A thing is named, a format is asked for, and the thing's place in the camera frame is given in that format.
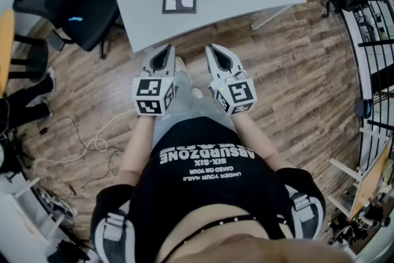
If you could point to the black printed t-shirt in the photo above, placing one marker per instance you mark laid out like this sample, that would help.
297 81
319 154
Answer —
209 188

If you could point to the black stool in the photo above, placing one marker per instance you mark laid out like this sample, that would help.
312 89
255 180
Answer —
30 55

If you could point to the person's right forearm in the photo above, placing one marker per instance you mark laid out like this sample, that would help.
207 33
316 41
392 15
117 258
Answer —
258 141

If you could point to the black white sneakers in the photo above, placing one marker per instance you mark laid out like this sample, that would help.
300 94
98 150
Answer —
57 203

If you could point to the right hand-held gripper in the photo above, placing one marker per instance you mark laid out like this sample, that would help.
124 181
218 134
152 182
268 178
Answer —
238 94

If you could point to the person's left forearm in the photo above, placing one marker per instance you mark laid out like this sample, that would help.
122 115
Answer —
138 148

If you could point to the light blue jeans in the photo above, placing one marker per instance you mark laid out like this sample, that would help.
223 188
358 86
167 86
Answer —
187 107

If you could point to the white shoe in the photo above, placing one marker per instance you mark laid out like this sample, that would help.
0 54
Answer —
180 64
197 93

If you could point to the orange round table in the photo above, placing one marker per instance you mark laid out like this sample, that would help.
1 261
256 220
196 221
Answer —
6 46

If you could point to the grey blue wall device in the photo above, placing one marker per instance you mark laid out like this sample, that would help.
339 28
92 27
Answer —
363 107

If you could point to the black mesh office chair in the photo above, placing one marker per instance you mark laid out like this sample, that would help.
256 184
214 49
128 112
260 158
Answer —
80 9

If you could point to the black metal railing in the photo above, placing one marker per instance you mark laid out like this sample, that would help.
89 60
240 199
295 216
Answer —
374 43

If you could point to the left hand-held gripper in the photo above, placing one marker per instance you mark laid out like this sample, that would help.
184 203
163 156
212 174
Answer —
149 95

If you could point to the wooden easel board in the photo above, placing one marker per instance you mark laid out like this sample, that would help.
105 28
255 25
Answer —
371 181

